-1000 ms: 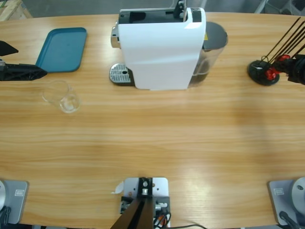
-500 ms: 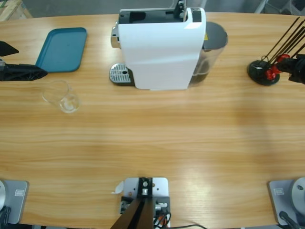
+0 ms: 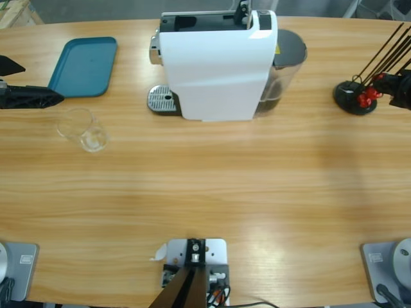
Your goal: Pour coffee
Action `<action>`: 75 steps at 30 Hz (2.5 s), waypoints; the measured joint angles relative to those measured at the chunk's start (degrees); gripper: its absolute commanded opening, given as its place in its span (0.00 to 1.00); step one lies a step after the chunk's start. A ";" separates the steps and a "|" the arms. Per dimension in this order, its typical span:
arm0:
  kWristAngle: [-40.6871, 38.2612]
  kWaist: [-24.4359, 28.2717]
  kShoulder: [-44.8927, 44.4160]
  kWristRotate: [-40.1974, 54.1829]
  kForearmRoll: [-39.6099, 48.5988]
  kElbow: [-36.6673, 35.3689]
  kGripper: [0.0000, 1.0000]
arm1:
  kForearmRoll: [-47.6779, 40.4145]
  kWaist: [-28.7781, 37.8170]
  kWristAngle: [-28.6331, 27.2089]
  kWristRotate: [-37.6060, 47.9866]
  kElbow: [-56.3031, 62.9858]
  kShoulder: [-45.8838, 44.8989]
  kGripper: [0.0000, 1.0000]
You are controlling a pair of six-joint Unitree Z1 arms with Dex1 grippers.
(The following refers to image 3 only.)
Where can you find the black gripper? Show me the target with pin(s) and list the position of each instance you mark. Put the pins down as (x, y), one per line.
(2, 84)
(405, 94)

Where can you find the clear drinking glass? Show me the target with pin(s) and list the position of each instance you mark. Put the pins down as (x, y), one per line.
(93, 141)

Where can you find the silver coffee machine lever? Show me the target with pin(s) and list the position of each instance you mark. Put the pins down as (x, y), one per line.
(241, 14)

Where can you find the silver arm base disc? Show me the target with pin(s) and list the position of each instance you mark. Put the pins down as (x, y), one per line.
(404, 260)
(2, 261)

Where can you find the white capsule coffee machine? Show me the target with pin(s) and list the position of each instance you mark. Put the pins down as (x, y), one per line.
(215, 73)

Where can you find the black capsule holder with rods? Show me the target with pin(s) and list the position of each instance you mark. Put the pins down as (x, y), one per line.
(345, 96)

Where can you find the teal plastic tray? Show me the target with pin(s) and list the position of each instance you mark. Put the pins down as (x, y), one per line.
(82, 67)

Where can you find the cardboard box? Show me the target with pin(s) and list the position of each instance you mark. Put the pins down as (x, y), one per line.
(16, 14)

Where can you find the grey bin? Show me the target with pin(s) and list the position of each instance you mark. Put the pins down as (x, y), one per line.
(401, 6)

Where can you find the clear water tank dark lid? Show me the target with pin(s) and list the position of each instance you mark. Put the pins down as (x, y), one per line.
(289, 48)

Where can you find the black drip tray silver grate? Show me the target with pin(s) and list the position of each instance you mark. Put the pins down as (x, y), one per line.
(162, 97)

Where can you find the white tape piece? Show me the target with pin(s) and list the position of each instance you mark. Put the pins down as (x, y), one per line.
(159, 253)

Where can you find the white metal frame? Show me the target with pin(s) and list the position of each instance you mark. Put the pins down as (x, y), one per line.
(350, 8)

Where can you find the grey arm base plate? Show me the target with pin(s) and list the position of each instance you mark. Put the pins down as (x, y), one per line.
(375, 266)
(24, 272)

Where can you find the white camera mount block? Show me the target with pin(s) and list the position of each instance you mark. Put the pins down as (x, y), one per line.
(215, 253)

